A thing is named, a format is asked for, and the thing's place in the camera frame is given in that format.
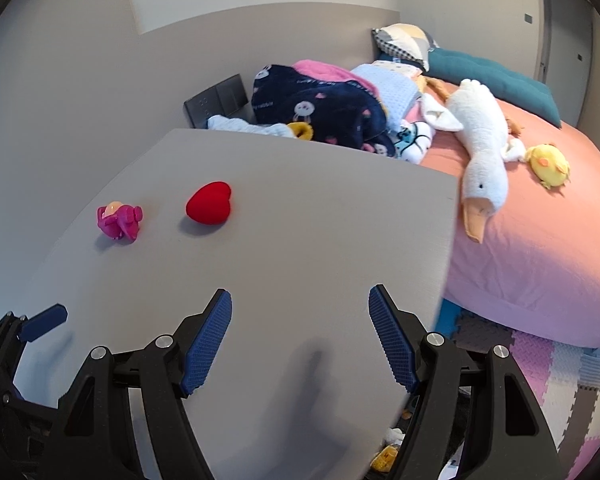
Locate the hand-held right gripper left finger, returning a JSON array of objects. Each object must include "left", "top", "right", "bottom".
[{"left": 45, "top": 288, "right": 233, "bottom": 480}]

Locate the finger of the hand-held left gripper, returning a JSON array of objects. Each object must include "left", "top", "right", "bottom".
[{"left": 0, "top": 304, "right": 68, "bottom": 386}]

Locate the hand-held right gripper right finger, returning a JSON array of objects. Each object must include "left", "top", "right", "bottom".
[{"left": 369, "top": 284, "right": 563, "bottom": 480}]

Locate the pink plastic toy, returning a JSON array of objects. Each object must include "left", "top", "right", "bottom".
[{"left": 96, "top": 201, "right": 143, "bottom": 245}]

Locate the grey bedside cabinet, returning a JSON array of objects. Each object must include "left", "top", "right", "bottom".
[{"left": 12, "top": 128, "right": 458, "bottom": 480}]

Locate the foam puzzle floor mat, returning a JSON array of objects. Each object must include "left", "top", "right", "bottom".
[{"left": 432, "top": 300, "right": 600, "bottom": 480}]

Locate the red heart plush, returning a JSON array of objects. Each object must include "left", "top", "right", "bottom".
[{"left": 185, "top": 181, "right": 232, "bottom": 224}]

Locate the pink sheeted bed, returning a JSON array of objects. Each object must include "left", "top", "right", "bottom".
[{"left": 420, "top": 75, "right": 600, "bottom": 351}]

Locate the white cartoon printed cloth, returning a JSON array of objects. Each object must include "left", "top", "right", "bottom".
[{"left": 395, "top": 120, "right": 436, "bottom": 163}]

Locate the white goose plush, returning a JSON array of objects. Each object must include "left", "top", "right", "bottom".
[{"left": 420, "top": 77, "right": 527, "bottom": 245}]

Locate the pale blue small cloth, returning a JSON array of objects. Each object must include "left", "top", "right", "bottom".
[{"left": 207, "top": 115, "right": 297, "bottom": 139}]

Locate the yellow chick plush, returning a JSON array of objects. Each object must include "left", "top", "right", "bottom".
[{"left": 524, "top": 143, "right": 572, "bottom": 190}]

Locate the navy printed blanket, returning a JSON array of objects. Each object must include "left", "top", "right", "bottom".
[{"left": 251, "top": 64, "right": 397, "bottom": 158}]

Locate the light blue blanket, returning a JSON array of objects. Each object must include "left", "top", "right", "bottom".
[{"left": 350, "top": 62, "right": 423, "bottom": 128}]

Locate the cream printed pillow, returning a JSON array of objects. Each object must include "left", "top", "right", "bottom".
[{"left": 372, "top": 59, "right": 421, "bottom": 78}]

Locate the pink cloth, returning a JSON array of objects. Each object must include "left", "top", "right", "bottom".
[{"left": 292, "top": 59, "right": 381, "bottom": 98}]

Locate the teal pillow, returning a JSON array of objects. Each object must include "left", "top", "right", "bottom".
[{"left": 427, "top": 47, "right": 562, "bottom": 128}]

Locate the patchwork pillow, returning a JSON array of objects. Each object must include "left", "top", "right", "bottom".
[{"left": 371, "top": 23, "right": 438, "bottom": 72}]

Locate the grey room door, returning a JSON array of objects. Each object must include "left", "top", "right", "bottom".
[{"left": 537, "top": 0, "right": 556, "bottom": 86}]

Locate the black wall socket panel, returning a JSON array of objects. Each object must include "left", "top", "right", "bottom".
[{"left": 183, "top": 74, "right": 255, "bottom": 130}]

